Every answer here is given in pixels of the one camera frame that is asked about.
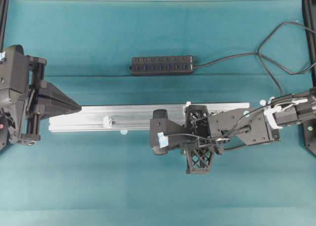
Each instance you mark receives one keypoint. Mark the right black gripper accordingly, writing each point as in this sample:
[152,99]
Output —
[206,131]

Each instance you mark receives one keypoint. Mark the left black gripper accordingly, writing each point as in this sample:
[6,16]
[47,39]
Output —
[63,105]

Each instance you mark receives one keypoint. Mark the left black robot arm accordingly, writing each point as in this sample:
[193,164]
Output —
[26,98]

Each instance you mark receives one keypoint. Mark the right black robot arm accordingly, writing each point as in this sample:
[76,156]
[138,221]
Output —
[254,126]

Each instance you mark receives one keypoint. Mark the black multiport USB hub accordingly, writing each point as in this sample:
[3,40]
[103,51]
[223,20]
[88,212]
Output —
[162,65]

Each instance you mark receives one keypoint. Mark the left blue tape tab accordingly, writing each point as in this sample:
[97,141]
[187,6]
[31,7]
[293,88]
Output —
[124,132]

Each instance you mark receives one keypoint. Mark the aluminium extrusion rail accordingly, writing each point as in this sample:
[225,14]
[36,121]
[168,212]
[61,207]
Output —
[115,117]

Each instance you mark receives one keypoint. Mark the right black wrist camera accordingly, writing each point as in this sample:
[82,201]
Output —
[165,135]

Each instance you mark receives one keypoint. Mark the left black frame post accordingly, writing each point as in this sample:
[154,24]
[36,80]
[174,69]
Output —
[3,19]

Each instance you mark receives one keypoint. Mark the black frame post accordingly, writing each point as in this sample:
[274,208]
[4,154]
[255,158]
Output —
[3,19]
[309,15]

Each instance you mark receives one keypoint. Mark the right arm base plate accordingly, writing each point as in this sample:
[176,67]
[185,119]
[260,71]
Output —
[309,129]

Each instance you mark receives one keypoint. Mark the right black frame post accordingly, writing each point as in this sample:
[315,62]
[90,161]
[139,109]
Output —
[309,15]

